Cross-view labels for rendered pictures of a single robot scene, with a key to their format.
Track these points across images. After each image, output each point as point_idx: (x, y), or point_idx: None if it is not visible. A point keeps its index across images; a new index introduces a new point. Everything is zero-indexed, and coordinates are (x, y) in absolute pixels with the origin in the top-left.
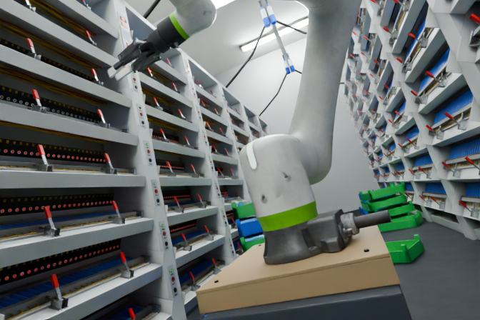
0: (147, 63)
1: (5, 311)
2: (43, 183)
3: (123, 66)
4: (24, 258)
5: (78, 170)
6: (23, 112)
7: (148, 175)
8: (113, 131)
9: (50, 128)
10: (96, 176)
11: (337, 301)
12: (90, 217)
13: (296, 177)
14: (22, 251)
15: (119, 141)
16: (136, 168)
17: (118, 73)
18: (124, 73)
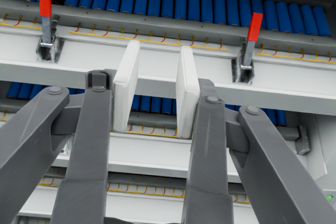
0: (259, 217)
1: (40, 218)
2: (54, 164)
3: (111, 127)
4: (33, 216)
5: (147, 134)
6: (1, 67)
7: (324, 182)
8: (257, 92)
9: (69, 86)
10: (157, 169)
11: None
12: (164, 179)
13: None
14: (26, 214)
15: (276, 107)
16: (313, 146)
17: (179, 66)
18: (177, 104)
